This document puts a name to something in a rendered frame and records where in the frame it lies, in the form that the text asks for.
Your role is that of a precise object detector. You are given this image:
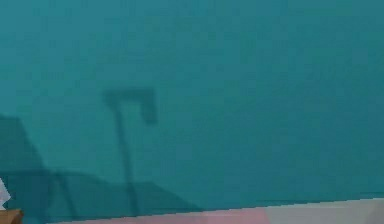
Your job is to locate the brown wooden table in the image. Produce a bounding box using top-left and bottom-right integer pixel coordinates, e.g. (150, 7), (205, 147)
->
(0, 208), (24, 224)

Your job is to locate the white cloth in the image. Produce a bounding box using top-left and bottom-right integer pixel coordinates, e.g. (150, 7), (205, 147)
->
(0, 177), (10, 211)

